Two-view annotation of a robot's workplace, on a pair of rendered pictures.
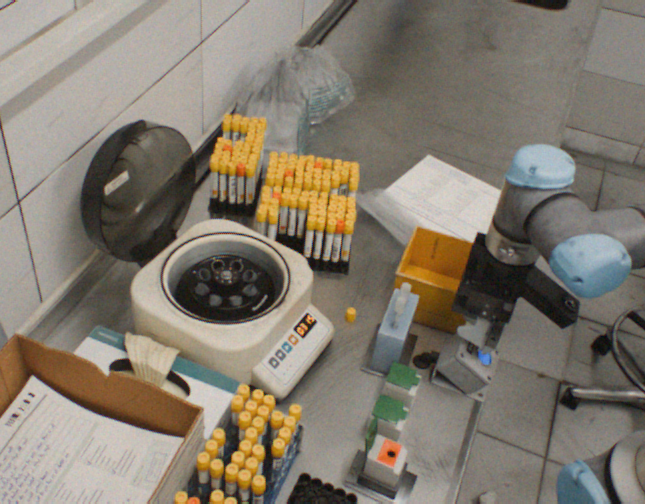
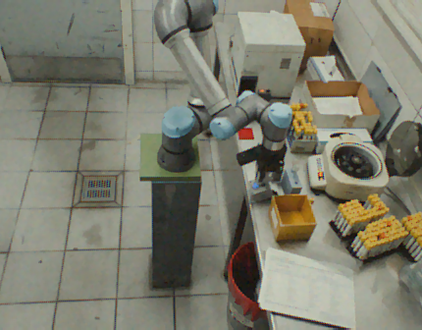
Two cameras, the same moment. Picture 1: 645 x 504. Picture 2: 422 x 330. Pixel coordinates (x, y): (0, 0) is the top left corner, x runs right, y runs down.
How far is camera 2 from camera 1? 1.91 m
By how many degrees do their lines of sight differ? 87
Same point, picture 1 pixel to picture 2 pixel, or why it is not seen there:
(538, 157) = (284, 107)
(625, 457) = not seen: hidden behind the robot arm
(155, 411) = (331, 122)
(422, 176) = (344, 304)
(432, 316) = (283, 206)
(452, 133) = not seen: outside the picture
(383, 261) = (320, 237)
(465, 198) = (313, 298)
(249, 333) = (330, 146)
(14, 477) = (345, 108)
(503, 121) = not seen: outside the picture
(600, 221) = (252, 99)
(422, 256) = (305, 233)
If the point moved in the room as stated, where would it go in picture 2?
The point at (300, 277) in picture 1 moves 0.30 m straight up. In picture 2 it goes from (335, 172) to (362, 111)
